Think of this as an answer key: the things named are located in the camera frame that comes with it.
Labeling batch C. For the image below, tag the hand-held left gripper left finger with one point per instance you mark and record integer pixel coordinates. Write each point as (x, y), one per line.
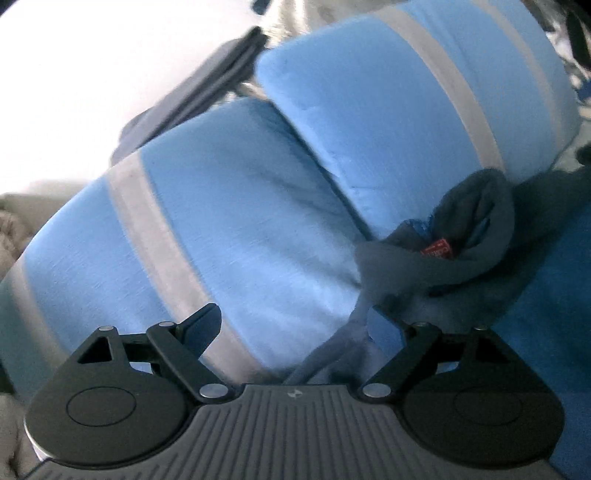
(203, 318)

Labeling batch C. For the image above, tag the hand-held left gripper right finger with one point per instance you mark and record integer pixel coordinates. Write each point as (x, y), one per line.
(418, 344)

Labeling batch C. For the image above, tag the blue fleece jacket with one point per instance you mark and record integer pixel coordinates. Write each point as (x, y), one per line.
(461, 221)

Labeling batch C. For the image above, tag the blue pillow with grey stripes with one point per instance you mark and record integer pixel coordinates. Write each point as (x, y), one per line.
(231, 207)
(369, 92)

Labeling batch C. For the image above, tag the grey knit blanket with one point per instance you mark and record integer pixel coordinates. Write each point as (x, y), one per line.
(18, 221)

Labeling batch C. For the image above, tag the dark blue striped cloth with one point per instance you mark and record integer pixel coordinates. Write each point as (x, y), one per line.
(203, 87)

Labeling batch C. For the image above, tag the grey fuzzy blanket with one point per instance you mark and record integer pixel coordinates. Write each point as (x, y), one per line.
(295, 14)

